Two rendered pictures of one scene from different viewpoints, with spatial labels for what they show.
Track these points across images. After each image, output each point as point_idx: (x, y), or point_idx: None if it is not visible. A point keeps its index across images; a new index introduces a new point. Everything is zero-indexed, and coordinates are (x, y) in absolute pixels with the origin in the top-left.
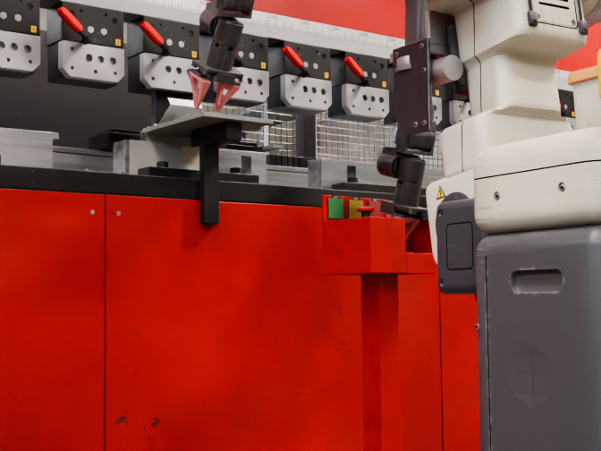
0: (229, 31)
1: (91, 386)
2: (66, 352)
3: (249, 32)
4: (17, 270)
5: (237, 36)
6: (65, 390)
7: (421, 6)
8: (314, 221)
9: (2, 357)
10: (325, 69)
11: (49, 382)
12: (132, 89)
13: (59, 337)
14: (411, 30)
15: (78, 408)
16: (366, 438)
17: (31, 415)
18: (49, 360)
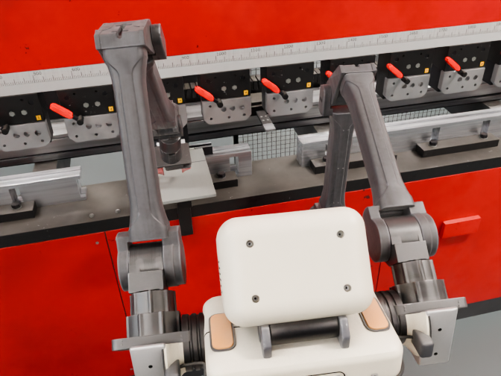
0: (165, 147)
1: (117, 318)
2: (97, 308)
3: (232, 69)
4: (54, 280)
5: (174, 148)
6: (101, 322)
7: (338, 135)
8: (276, 212)
9: (57, 316)
10: (307, 80)
11: (90, 321)
12: None
13: (91, 303)
14: (329, 149)
15: (111, 328)
16: None
17: (83, 335)
18: (87, 312)
